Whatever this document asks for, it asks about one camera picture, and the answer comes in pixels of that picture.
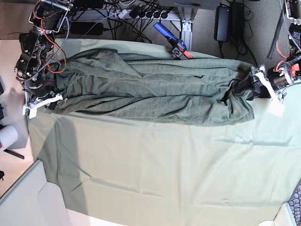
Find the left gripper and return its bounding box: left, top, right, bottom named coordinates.
left=232, top=65, right=299, bottom=101

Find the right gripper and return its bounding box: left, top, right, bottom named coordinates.
left=27, top=82, right=57, bottom=110

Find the green T-shirt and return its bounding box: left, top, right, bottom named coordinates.
left=53, top=48, right=254, bottom=127

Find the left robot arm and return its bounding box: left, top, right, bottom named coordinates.
left=232, top=0, right=301, bottom=103

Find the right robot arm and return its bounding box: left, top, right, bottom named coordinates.
left=15, top=0, right=73, bottom=113

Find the white paper roll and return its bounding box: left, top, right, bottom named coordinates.
left=0, top=125, right=18, bottom=152

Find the black power adapter right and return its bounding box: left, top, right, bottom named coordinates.
left=230, top=1, right=245, bottom=38

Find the black power adapter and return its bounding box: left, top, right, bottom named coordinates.
left=230, top=1, right=245, bottom=38
left=214, top=6, right=230, bottom=42

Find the black power adapter left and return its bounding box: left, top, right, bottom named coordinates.
left=214, top=6, right=230, bottom=42

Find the blue orange bar clamp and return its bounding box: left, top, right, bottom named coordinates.
left=153, top=23, right=193, bottom=60

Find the black power brick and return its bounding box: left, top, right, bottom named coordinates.
left=70, top=22, right=104, bottom=35

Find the light green table cloth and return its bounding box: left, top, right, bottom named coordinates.
left=23, top=37, right=301, bottom=226

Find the aluminium table leg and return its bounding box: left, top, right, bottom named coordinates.
left=178, top=7, right=198, bottom=51

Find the black power strip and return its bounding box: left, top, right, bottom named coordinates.
left=128, top=6, right=173, bottom=19

